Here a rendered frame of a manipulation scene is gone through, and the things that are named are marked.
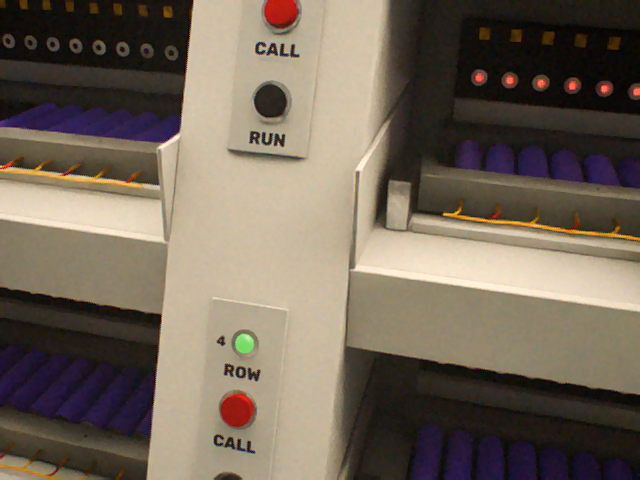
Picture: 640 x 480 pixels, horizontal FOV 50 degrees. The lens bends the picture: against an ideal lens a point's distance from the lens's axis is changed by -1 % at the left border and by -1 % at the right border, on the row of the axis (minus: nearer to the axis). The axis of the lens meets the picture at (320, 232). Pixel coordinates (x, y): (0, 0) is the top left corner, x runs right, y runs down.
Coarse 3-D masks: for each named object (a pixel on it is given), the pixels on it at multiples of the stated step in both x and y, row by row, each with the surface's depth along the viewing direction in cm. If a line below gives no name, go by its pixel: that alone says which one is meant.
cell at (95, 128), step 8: (120, 112) 49; (128, 112) 50; (96, 120) 47; (104, 120) 47; (112, 120) 48; (120, 120) 48; (88, 128) 45; (96, 128) 46; (104, 128) 46; (112, 128) 47; (96, 136) 45
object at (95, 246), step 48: (0, 192) 40; (48, 192) 40; (96, 192) 41; (0, 240) 38; (48, 240) 37; (96, 240) 36; (144, 240) 35; (48, 288) 38; (96, 288) 37; (144, 288) 36
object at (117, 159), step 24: (0, 144) 43; (24, 144) 42; (48, 144) 42; (72, 144) 41; (96, 144) 41; (120, 144) 41; (144, 144) 41; (0, 168) 41; (24, 168) 43; (48, 168) 42; (72, 168) 41; (96, 168) 42; (120, 168) 41; (144, 168) 41
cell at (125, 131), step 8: (144, 112) 49; (128, 120) 48; (136, 120) 47; (144, 120) 48; (152, 120) 49; (120, 128) 46; (128, 128) 46; (136, 128) 47; (144, 128) 47; (104, 136) 44; (112, 136) 44; (120, 136) 45; (128, 136) 45
